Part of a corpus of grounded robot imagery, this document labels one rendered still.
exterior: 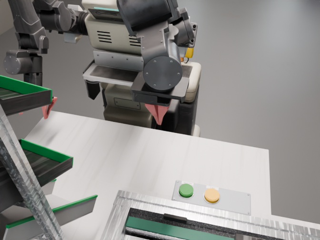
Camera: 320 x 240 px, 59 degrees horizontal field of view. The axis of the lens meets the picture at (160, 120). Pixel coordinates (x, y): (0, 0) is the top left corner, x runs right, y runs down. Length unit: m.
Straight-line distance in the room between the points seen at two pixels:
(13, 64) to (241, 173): 0.79
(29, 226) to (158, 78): 0.34
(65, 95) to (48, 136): 1.72
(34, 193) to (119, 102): 0.87
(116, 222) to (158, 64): 0.48
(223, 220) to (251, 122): 1.83
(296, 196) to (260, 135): 0.58
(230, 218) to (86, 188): 0.46
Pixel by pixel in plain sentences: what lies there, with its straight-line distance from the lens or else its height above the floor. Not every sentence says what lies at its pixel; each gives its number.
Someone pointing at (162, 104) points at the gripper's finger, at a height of 1.30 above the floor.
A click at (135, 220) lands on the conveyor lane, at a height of 0.95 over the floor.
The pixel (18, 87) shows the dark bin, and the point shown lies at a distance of 0.51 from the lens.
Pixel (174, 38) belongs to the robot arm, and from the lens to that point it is 0.45.
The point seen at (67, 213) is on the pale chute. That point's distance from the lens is 0.65.
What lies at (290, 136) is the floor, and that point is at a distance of 2.52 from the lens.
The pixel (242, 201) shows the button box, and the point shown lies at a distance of 0.81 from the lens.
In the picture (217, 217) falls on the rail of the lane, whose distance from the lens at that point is 0.78.
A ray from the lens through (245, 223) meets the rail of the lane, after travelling 0.79.
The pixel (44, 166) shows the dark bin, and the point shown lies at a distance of 0.58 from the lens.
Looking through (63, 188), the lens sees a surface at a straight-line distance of 0.98.
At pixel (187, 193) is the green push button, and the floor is 0.97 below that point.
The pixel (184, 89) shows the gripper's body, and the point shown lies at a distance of 0.52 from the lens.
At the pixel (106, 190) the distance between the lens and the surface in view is 0.94.
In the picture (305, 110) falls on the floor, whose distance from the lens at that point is 2.84.
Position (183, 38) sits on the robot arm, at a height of 1.23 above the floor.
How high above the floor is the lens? 1.62
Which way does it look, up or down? 42 degrees down
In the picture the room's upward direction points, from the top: straight up
